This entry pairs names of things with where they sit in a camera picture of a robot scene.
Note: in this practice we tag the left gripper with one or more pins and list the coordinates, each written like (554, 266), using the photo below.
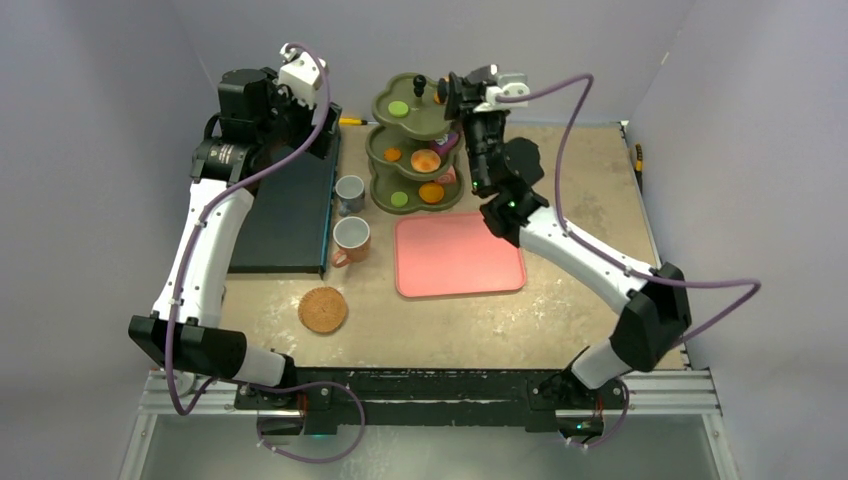
(305, 113)

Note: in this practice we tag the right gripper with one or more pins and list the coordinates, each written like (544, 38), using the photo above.
(468, 105)

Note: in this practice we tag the purple green cake slice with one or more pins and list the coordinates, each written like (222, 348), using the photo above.
(444, 144)

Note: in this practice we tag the pink strawberry roll cake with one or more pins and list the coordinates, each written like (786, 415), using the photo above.
(448, 177)

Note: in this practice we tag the round bread bun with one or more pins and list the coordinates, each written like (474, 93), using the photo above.
(425, 161)

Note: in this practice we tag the green three-tier stand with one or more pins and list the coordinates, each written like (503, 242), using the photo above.
(424, 123)

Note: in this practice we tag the orange egg tart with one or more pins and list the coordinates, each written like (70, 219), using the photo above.
(431, 193)

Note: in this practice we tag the grey mug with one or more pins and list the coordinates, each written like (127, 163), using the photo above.
(350, 192)

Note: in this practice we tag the green macaron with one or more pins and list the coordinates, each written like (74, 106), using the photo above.
(399, 199)
(398, 109)

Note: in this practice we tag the pink mug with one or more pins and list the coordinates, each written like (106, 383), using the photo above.
(352, 236)

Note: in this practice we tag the pink serving tray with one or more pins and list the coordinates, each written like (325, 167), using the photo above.
(453, 254)

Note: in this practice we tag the woven rattan coaster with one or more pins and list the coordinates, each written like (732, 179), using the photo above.
(322, 310)

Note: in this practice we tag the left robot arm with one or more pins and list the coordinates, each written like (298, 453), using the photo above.
(260, 111)

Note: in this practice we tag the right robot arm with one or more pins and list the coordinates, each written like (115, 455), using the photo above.
(651, 302)

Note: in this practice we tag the yellow screwdriver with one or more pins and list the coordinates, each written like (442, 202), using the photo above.
(346, 121)

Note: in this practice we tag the dark blue flat box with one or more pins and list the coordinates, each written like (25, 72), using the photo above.
(287, 230)

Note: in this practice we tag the yellow black tool right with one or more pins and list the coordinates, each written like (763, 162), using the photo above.
(639, 159)

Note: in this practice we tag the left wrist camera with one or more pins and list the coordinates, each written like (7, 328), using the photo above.
(299, 76)

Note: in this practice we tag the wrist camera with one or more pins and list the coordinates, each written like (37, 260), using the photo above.
(299, 76)
(505, 89)

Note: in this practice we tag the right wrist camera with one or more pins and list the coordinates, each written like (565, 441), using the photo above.
(505, 89)

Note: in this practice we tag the black base frame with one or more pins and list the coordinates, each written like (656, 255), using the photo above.
(538, 400)

